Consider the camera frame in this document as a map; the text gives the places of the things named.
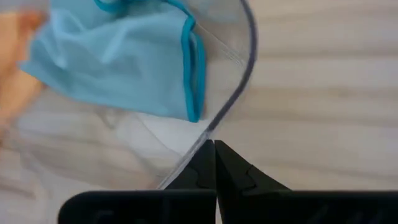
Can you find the clear plastic bin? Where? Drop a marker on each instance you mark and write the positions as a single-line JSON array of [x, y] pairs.
[[224, 37]]

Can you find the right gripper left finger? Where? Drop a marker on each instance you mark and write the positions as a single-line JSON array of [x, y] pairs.
[[155, 208]]

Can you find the orange microfiber towel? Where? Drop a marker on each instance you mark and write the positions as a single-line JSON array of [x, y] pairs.
[[12, 77]]

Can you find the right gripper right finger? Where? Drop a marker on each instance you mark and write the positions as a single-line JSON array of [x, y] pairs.
[[280, 208]]

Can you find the blue microfiber towel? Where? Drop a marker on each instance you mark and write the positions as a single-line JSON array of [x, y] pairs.
[[109, 62]]

